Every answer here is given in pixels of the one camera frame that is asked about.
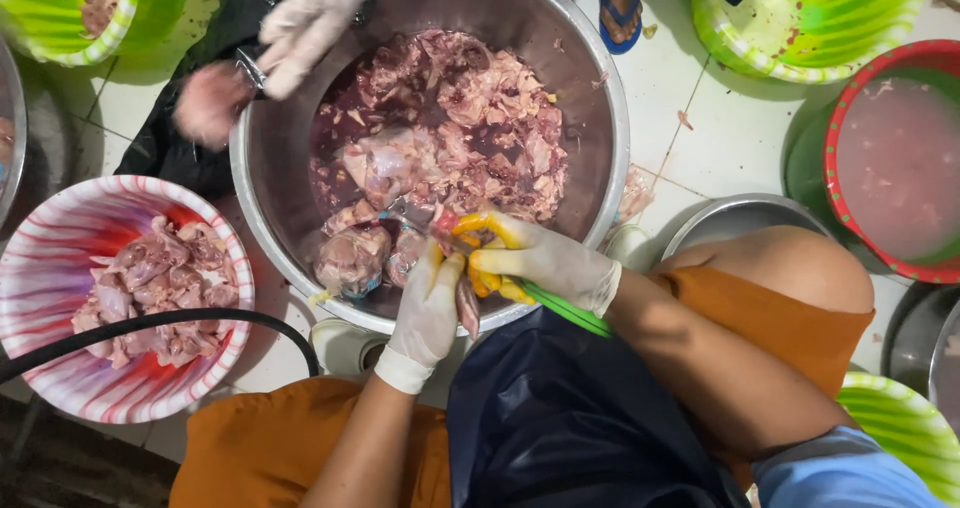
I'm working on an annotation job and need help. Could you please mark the yellow green handled scissors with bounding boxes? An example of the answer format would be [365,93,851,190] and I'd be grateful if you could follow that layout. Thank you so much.
[426,211,616,339]

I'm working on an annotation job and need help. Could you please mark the dark blue apron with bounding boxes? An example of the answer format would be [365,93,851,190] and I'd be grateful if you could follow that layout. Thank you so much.
[446,305,753,508]

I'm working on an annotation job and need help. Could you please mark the blue sandal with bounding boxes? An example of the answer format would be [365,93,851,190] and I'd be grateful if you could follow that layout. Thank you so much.
[591,0,645,56]

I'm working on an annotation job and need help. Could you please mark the white rubber shoe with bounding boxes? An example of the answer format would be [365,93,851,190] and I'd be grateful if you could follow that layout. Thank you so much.
[602,224,657,272]
[309,316,393,378]

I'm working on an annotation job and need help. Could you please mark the blue shirt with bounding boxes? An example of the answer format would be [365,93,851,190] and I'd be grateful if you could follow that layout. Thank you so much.
[750,425,954,508]

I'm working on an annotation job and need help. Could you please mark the small steel bowl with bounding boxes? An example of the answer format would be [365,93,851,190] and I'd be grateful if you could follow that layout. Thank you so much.
[660,193,835,263]

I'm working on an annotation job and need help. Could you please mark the red rimmed basin with water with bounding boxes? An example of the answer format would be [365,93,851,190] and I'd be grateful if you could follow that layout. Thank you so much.
[783,39,960,285]

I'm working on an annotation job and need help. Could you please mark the person's right leg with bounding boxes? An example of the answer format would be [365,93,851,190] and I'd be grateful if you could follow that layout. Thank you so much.
[651,225,877,315]

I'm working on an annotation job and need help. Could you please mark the heap of raw chicken offal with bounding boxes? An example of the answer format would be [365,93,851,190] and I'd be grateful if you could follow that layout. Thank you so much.
[309,28,570,300]

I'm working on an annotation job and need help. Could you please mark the person's left hand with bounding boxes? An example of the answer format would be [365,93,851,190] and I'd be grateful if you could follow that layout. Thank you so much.
[373,239,469,396]

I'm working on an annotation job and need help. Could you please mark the black plastic sheet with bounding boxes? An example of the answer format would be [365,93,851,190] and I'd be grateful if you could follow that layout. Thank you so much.
[112,0,301,203]

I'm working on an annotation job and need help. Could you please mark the clear plastic bag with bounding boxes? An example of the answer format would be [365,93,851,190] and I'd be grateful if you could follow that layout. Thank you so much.
[611,164,658,227]

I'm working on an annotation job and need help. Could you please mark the heap of cleaned chicken gizzards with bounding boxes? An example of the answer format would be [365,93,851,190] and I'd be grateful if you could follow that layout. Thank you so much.
[71,215,241,370]

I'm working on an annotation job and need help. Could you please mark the raw chicken offal piece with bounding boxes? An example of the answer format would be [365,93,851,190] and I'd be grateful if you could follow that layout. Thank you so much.
[429,206,483,342]

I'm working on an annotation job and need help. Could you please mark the green striped plastic basin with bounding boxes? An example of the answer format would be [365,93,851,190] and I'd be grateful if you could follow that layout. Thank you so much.
[0,0,189,68]
[690,0,932,86]
[834,371,960,506]

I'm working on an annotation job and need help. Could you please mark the black hose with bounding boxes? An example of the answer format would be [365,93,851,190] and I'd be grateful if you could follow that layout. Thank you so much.
[0,307,322,386]

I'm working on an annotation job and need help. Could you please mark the orange shorts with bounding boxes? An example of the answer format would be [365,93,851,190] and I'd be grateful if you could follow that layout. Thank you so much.
[168,265,877,508]

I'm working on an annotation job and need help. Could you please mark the person's right hand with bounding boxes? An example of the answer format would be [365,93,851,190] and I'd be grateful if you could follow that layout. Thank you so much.
[450,209,624,319]

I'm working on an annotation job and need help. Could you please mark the pink raw meat chunk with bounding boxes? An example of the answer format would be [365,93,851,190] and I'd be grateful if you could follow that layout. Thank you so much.
[78,0,123,41]

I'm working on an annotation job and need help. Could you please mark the red white striped plastic basin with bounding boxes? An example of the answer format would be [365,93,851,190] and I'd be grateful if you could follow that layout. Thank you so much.
[0,175,256,425]

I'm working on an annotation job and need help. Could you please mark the large steel basin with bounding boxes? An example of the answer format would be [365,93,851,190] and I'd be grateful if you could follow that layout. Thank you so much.
[228,0,632,338]

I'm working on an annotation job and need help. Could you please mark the steel scissors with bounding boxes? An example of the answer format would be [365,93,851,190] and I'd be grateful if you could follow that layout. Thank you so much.
[234,48,270,93]

